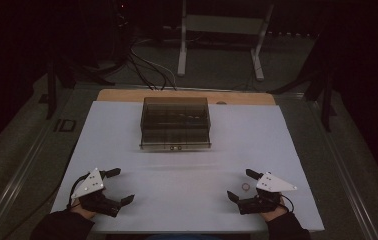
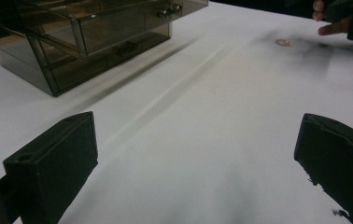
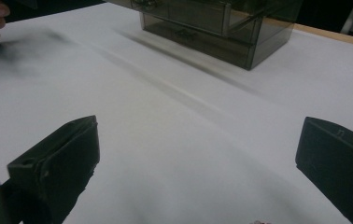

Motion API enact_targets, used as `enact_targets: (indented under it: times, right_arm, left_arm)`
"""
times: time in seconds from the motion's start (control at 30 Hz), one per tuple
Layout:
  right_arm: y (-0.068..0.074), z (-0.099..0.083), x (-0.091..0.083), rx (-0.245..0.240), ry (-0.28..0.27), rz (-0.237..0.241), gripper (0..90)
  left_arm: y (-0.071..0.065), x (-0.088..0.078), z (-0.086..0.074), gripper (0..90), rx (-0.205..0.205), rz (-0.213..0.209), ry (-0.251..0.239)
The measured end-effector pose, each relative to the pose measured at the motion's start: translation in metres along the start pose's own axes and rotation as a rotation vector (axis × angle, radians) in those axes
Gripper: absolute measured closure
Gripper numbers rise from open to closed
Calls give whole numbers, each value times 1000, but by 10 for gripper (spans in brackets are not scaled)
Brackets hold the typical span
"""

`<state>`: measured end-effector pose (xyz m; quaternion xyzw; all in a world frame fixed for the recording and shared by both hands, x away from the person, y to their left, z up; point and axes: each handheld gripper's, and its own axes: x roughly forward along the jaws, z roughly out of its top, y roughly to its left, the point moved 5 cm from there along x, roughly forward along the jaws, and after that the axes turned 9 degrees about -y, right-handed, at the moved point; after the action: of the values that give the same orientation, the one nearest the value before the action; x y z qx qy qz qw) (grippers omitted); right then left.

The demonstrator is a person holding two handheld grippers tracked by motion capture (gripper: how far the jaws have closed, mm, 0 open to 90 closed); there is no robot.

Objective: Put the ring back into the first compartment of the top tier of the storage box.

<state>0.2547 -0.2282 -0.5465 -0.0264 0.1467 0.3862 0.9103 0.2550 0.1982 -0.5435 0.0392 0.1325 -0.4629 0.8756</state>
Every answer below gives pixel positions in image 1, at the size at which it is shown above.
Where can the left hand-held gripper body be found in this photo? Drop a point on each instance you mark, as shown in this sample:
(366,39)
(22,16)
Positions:
(92,186)

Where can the black stand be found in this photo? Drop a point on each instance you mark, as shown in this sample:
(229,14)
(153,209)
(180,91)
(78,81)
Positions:
(52,90)
(325,96)

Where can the white metal stand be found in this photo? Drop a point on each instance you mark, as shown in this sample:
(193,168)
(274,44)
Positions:
(225,25)

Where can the person's left hand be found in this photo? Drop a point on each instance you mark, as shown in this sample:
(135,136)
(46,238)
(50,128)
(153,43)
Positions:
(84,210)

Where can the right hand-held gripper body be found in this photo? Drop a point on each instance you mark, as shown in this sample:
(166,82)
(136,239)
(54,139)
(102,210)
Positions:
(267,191)

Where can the person's right hand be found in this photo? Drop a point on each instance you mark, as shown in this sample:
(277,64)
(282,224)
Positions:
(275,212)

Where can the white table mat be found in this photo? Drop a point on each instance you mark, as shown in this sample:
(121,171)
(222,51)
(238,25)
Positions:
(183,186)

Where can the wooden table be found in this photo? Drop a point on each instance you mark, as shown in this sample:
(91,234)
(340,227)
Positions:
(123,95)

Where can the dark transparent storage box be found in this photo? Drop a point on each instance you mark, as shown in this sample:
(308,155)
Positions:
(175,123)

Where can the black rectangular floor frame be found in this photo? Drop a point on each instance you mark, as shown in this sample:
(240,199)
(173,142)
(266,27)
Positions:
(65,125)

